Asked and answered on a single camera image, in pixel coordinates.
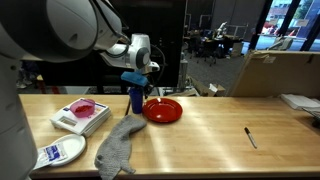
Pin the large black monitor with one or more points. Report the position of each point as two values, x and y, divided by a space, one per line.
166 40

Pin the grey knitted cloth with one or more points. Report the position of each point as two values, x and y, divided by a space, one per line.
116 146

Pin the white blue labelled packet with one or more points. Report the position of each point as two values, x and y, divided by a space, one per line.
50 155

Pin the white digital scale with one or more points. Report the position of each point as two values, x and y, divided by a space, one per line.
76 125

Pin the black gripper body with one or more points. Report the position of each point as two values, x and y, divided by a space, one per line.
150 80

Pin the grey metal cylinder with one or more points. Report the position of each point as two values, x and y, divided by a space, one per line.
183 73

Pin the white paper stack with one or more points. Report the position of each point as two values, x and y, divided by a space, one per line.
298 101

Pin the blue plastic cup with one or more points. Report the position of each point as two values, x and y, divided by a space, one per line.
136 101

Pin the red plate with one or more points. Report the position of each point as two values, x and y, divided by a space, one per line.
162 110

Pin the brown cardboard board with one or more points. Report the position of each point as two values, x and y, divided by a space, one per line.
276 75

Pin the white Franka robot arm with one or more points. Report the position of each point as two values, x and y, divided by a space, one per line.
50 30

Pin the cardboard box on floor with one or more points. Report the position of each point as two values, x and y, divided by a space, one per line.
208 89

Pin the pink plastic bowl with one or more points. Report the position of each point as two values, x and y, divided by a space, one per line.
82 108

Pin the white paper plate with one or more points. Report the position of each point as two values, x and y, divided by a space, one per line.
71 146

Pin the black marker pen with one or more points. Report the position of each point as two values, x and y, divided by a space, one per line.
250 137

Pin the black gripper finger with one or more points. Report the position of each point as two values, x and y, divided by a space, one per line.
148 91

